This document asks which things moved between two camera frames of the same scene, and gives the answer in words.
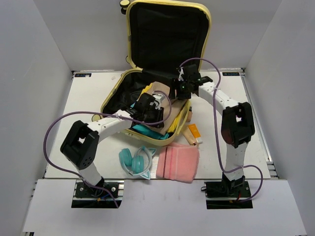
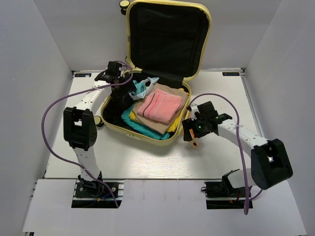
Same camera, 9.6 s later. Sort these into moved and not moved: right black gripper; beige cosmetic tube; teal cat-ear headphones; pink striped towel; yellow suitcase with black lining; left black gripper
Moved: pink striped towel; left black gripper; teal cat-ear headphones; right black gripper
Not moved: yellow suitcase with black lining; beige cosmetic tube
